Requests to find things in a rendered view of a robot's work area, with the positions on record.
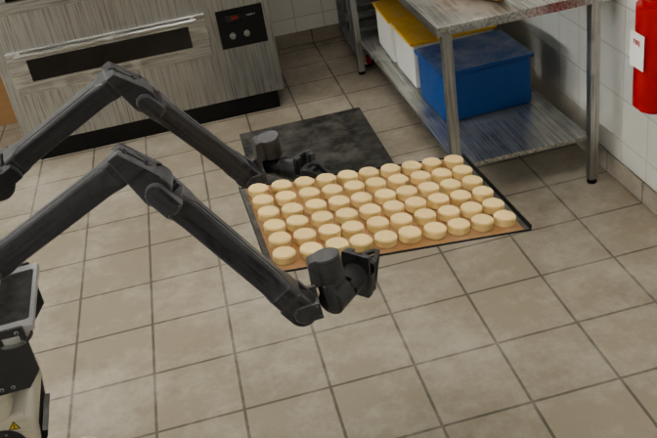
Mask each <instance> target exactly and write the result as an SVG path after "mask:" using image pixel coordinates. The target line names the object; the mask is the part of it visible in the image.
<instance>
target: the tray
mask: <svg viewBox="0 0 657 438"><path fill-rule="evenodd" d="M461 157H462V158H463V164H464V165H467V166H470V167H471V168H472V174H473V175H475V176H479V177H480V178H482V180H483V186H486V187H489V188H491V189H492V190H493V191H494V197H495V198H499V199H501V200H502V201H503V202H504V208H505V209H506V210H508V211H511V212H513V213H514V214H515V215H516V219H515V220H516V221H517V222H518V223H519V224H520V226H521V227H522V228H523V229H524V230H520V231H514V232H508V233H502V234H496V235H491V236H486V237H480V238H474V239H468V240H462V241H451V242H446V243H440V244H434V245H429V246H423V247H417V248H411V249H406V250H400V251H394V252H388V253H382V254H379V256H384V255H390V254H396V253H401V252H407V251H413V250H419V249H425V248H430V247H435V246H441V245H447V244H453V243H459V242H465V241H475V240H481V239H486V238H492V237H498V236H504V235H509V234H515V233H521V232H527V231H531V230H532V225H531V223H530V222H529V221H528V220H527V219H526V218H525V217H524V216H523V215H522V214H521V213H520V212H519V211H518V210H517V209H516V208H515V207H514V206H513V205H512V204H511V203H510V201H509V200H508V199H507V198H506V197H505V196H504V195H503V194H502V193H501V192H500V191H499V190H498V189H497V188H496V187H495V186H494V185H493V184H492V183H491V182H490V181H489V179H488V178H487V177H486V176H485V175H484V174H483V173H482V172H481V171H480V170H479V169H478V168H477V167H476V166H475V165H474V164H473V163H472V162H471V161H470V160H469V159H468V158H467V156H466V155H465V154H464V153H463V152H461ZM248 188H249V187H244V188H241V187H240V185H239V191H240V193H241V198H242V201H243V203H244V206H245V209H246V212H247V214H248V217H249V220H250V223H251V225H252V228H253V231H254V234H255V236H256V238H257V241H258V244H259V247H260V249H261V252H262V254H263V255H264V256H266V257H267V258H268V259H269V260H270V261H272V259H271V256H270V254H269V251H268V248H267V246H266V243H265V241H264V239H263V236H262V233H261V231H260V228H259V225H258V223H257V220H256V217H255V215H254V212H253V209H252V207H251V204H250V201H249V199H248V196H247V193H246V191H245V189H248ZM272 262H273V261H272ZM304 269H307V267H302V268H296V269H290V270H285V272H292V271H298V270H304Z"/></svg>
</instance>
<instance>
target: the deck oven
mask: <svg viewBox="0 0 657 438"><path fill-rule="evenodd" d="M106 62H111V63H114V64H116V65H118V66H122V67H124V68H127V69H129V70H131V71H133V72H136V73H138V74H140V75H142V76H143V77H145V78H147V79H148V80H149V82H150V84H151V85H152V86H153V87H154V88H155V89H156V90H157V91H160V92H161V93H162V94H164V95H165V96H166V97H167V98H168V99H169V100H170V101H171V102H172V103H173V104H174V105H176V106H177V107H178V108H180V109H181V110H183V111H184V112H185V113H186V114H188V115H189V116H190V117H192V118H193V119H194V120H196V121H197V122H198V123H199V124H202V123H207V122H211V121H216V120H220V119H225V118H229V117H234V116H238V115H243V114H247V113H252V112H256V111H261V110H268V109H272V108H277V107H280V106H281V105H280V100H279V95H278V90H280V89H284V83H283V77H282V72H281V67H280V61H279V56H278V51H277V46H276V40H275V35H274V30H273V26H272V20H271V15H270V10H269V4H268V0H0V75H1V77H2V80H3V83H4V86H5V88H6V91H7V94H8V96H9V99H10V102H11V104H12V107H13V110H14V113H15V115H16V118H17V121H18V123H19V126H20V129H21V131H22V135H23V136H25V135H27V134H28V133H29V132H30V131H32V130H33V129H34V128H35V127H36V126H38V125H39V124H40V123H41V122H43V121H44V120H45V119H46V118H48V117H49V116H50V115H51V114H52V113H54V112H55V111H56V110H58V109H59V108H60V107H61V106H63V105H64V104H65V103H66V102H67V101H69V100H70V99H71V98H72V97H74V96H75V95H76V94H77V93H79V92H80V91H81V90H82V89H83V88H85V87H86V86H87V85H88V84H89V83H90V82H91V81H93V80H94V78H95V77H96V76H97V75H98V74H99V73H100V72H101V71H102V68H101V66H103V65H104V64H105V63H106ZM168 131H169V130H168V129H167V128H165V127H164V126H162V125H161V124H159V123H158V122H156V121H153V120H152V119H150V118H149V117H148V116H146V115H145V114H144V113H142V112H139V111H137V110H135V109H134V108H133V107H132V106H131V105H130V104H129V103H128V102H127V101H126V100H125V99H124V98H123V97H122V96H121V97H120V98H119V99H117V100H116V101H113V102H111V103H110V104H108V105H107V106H105V107H104V108H103V109H101V110H100V111H99V112H97V113H96V114H95V115H94V116H93V117H91V118H90V119H89V120H88V121H86V122H85V123H84V124H83V125H81V126H80V127H79V128H78V129H76V130H75V131H74V132H73V133H72V134H70V135H69V136H68V137H67V138H65V139H64V140H63V141H62V142H60V143H59V144H58V145H57V146H55V147H54V148H53V149H52V150H50V151H49V152H48V153H47V154H45V155H44V156H43V157H42V158H41V159H45V158H50V157H54V156H59V155H63V154H68V153H76V152H80V151H85V150H89V149H94V148H97V147H102V146H106V145H110V144H115V143H119V142H124V141H128V140H133V139H137V138H142V137H146V136H151V135H154V134H159V133H163V132H168Z"/></svg>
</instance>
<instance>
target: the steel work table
mask: <svg viewBox="0 0 657 438"><path fill-rule="evenodd" d="M398 1H399V2H400V3H401V4H402V5H403V6H404V7H405V8H407V9H408V10H409V11H410V12H411V13H412V14H413V15H414V16H415V17H416V18H417V19H418V20H419V21H420V22H421V23H422V24H423V25H424V26H425V27H426V28H427V29H428V30H429V31H430V32H432V33H433V34H434V35H435V36H436V37H437V38H440V50H441V61H442V72H443V84H444V95H445V107H446V118H447V122H446V121H445V120H444V119H443V118H442V117H441V116H440V115H439V114H438V113H437V111H436V110H435V109H434V108H433V107H432V106H431V105H430V104H429V103H428V102H427V101H426V100H425V99H424V98H423V97H422V95H421V88H416V87H415V85H414V84H413V83H412V81H411V80H410V79H409V78H408V77H407V75H406V74H405V73H404V72H403V71H402V70H401V69H400V68H399V67H398V63H395V62H393V60H392V59H391V58H390V56H389V55H388V54H387V52H386V51H385V49H384V48H383V47H382V45H381V44H380V42H379V36H378V35H376V36H371V37H367V38H362V39H361V33H360V26H359V19H358V12H357V4H356V0H348V3H349V11H350V18H351V24H352V31H353V38H354V45H355V52H356V60H357V67H358V71H359V75H363V74H366V70H365V62H364V55H363V47H362V45H363V46H364V48H365V49H366V50H367V52H368V53H369V54H370V56H371V57H372V59H373V60H374V61H375V62H376V64H377V65H378V66H379V68H380V69H381V70H382V72H383V73H384V74H385V75H386V77H387V78H388V79H389V81H390V82H391V83H392V85H393V86H394V87H395V88H396V90H397V91H398V92H399V94H400V95H401V96H402V98H403V99H404V100H405V102H406V103H407V104H408V105H409V107H410V108H411V109H412V111H413V112H414V113H415V115H416V116H417V117H418V119H419V120H420V121H421V123H422V124H423V125H424V127H425V128H426V129H427V131H428V132H429V133H430V134H431V136H432V137H433V138H434V140H435V141H436V142H437V144H438V145H439V146H440V147H441V149H442V150H443V151H444V153H445V154H446V155H450V154H456V155H461V152H463V153H464V154H465V155H466V156H467V158H468V159H469V160H470V161H471V162H472V163H473V164H474V165H475V166H478V165H482V164H486V163H490V162H494V161H499V160H503V159H507V158H511V157H515V156H520V155H524V154H527V153H534V152H539V151H543V150H547V149H551V148H556V147H560V146H564V145H568V144H572V143H577V142H581V141H585V140H587V141H586V177H587V183H589V184H595V183H596V182H597V178H598V122H599V57H600V2H604V1H609V0H504V1H503V2H498V1H493V0H398ZM582 6H587V133H586V132H584V131H583V130H582V129H581V128H580V127H579V126H577V125H576V124H575V123H574V122H573V121H572V120H570V119H569V118H568V117H567V116H566V115H565V114H563V113H562V112H561V111H560V110H559V109H557V108H556V107H555V106H554V105H553V104H551V103H550V102H549V101H548V100H547V99H546V98H544V97H543V96H542V95H541V94H540V93H539V92H537V91H536V90H535V89H534V88H533V87H532V86H531V102H530V103H527V104H523V105H519V106H515V107H511V108H507V109H500V110H496V111H492V112H488V113H484V114H480V115H475V116H472V117H468V118H464V119H460V120H459V116H458V103H457V91H456V79H455V66H454V53H453V41H452V35H453V34H457V33H462V32H466V31H470V30H475V29H479V28H484V27H488V26H493V25H497V24H502V23H507V22H515V21H519V20H524V19H528V18H532V17H536V16H541V15H546V14H550V13H555V12H559V11H564V10H568V9H573V8H578V7H582Z"/></svg>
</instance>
